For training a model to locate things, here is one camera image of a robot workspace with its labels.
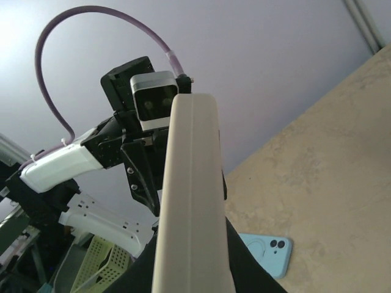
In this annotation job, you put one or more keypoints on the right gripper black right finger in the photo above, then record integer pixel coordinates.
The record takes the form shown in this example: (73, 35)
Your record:
(248, 276)

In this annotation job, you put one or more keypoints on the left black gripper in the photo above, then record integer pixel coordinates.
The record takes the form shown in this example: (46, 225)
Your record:
(144, 155)

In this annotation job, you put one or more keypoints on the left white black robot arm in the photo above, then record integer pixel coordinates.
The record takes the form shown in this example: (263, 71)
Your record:
(167, 139)

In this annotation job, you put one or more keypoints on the grey round bin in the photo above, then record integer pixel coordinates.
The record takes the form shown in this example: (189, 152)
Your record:
(68, 269)

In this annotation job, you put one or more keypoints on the beige phone case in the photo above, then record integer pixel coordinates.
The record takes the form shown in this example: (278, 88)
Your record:
(191, 248)

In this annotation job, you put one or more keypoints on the teal perforated plastic basket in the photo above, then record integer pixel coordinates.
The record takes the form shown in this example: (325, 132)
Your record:
(48, 287)

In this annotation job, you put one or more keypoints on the blue phone case on table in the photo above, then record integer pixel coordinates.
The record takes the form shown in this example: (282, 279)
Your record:
(271, 252)

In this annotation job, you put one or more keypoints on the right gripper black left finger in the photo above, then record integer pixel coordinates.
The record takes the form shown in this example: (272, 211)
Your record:
(139, 276)

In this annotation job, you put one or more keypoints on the yellow perforated plastic basket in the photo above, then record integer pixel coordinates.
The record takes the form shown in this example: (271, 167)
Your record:
(103, 264)

